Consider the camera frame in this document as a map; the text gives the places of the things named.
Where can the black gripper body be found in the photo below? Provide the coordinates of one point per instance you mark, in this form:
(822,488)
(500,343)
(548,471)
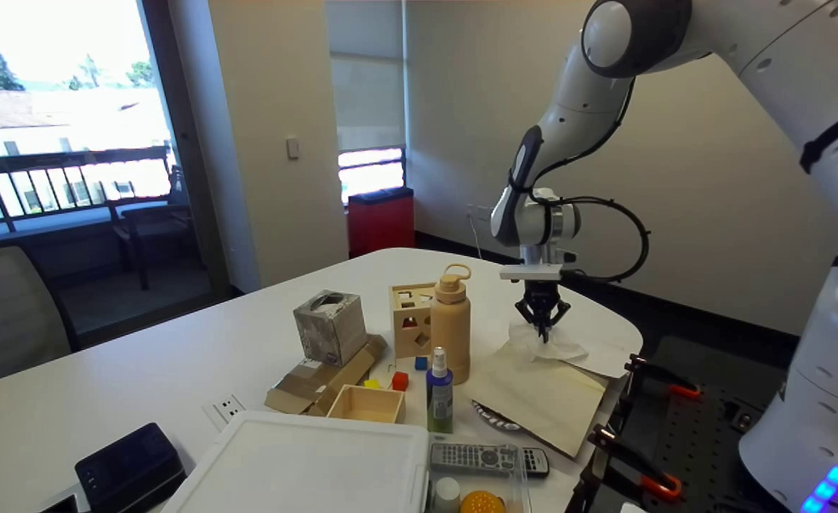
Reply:
(543,300)

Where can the white paper towel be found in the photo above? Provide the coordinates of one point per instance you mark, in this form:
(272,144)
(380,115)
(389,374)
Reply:
(565,350)

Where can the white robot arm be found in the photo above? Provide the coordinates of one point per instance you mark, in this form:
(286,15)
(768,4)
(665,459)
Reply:
(819,380)

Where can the beige paper sheet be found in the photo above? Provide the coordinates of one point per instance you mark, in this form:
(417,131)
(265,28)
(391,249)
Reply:
(533,400)

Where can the beige water bottle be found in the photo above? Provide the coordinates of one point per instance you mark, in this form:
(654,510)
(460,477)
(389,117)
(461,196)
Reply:
(450,330)

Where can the black white striped dish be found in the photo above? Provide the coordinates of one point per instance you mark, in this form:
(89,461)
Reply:
(493,416)

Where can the small blue cap bottle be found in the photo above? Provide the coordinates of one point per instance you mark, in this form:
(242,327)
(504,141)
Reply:
(439,400)

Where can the black orange clamp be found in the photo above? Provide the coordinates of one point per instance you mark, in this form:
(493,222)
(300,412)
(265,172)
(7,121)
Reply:
(662,374)
(662,484)

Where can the blue cube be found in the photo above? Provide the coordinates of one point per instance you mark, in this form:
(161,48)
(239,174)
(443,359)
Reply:
(419,362)

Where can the wooden shape sorter box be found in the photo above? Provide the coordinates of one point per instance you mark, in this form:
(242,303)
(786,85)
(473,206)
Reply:
(410,327)

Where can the grey remote control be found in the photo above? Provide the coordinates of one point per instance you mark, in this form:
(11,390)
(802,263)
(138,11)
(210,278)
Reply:
(484,457)

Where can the red cube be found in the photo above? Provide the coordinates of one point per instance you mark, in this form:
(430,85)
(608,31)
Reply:
(399,380)

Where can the clear plastic container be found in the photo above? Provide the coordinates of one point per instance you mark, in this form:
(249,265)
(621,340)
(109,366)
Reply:
(515,488)

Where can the yellow cube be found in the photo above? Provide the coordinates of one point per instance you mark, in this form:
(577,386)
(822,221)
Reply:
(370,382)

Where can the red bin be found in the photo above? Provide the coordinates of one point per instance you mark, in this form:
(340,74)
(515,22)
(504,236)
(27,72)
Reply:
(380,222)

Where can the orange round item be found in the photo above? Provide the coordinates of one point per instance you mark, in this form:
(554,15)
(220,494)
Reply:
(481,503)

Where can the open wooden box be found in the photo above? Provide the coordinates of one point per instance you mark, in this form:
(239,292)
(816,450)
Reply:
(364,403)

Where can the white round cap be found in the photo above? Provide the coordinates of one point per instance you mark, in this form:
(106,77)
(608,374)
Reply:
(444,490)

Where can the grey patterned tissue box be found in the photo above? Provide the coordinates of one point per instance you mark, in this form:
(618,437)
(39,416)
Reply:
(327,327)

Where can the black perforated robot table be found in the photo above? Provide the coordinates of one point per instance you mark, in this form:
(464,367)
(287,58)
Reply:
(721,444)

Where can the brown cardboard box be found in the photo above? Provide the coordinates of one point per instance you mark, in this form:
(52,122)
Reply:
(306,386)

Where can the white table power outlet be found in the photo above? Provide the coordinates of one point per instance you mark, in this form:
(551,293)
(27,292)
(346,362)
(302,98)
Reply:
(229,407)

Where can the dark outdoor chair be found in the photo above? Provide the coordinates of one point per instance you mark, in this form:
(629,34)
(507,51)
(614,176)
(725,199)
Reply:
(148,222)

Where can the black box device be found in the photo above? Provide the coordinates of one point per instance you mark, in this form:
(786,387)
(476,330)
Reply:
(128,464)

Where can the dark balcony railing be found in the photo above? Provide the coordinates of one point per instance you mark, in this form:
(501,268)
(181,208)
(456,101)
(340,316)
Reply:
(57,156)

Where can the grey office chair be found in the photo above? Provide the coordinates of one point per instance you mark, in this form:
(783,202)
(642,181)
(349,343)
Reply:
(10,315)

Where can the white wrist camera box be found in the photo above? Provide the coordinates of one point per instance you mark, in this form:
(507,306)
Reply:
(531,275)

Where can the white wall light switch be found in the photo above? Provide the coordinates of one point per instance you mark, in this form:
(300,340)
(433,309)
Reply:
(292,146)

